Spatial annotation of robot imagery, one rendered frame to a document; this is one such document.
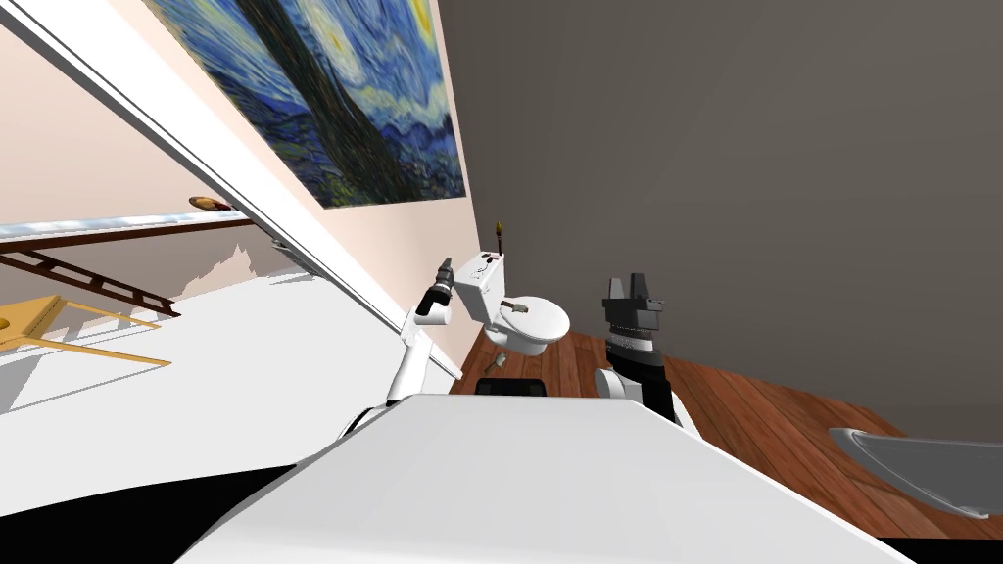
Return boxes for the grey basin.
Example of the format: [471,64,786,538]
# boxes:
[828,426,1003,520]

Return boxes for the blue swirly night sky painting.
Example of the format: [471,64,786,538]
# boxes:
[144,0,468,211]

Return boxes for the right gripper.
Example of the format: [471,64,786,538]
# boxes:
[600,272,667,334]

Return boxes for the white toilet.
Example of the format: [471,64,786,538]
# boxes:
[454,251,572,357]

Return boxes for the yellow wooden table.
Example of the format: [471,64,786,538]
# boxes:
[0,294,173,369]

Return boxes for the white door leaf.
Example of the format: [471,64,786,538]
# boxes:
[0,0,465,383]

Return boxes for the brown wooden rack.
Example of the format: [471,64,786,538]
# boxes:
[0,218,257,319]

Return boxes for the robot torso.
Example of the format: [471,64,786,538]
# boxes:
[175,378,920,564]

